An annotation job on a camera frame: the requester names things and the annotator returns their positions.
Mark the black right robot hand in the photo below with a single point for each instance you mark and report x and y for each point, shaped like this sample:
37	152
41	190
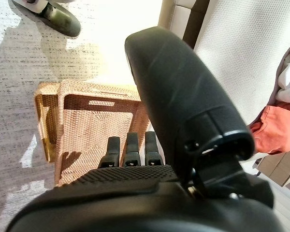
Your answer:
174	96

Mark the beige covered bed mattress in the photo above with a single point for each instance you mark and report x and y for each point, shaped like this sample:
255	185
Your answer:
232	48

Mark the grey striped rug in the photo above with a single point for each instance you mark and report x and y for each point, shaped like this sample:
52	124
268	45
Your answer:
9	96

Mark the woven wicker laundry basket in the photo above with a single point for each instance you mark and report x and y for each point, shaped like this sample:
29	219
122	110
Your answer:
87	120

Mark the orange garment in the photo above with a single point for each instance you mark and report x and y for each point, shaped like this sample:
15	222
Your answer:
280	128

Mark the beige padded bed frame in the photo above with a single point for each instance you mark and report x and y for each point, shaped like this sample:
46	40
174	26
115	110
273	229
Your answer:
280	166

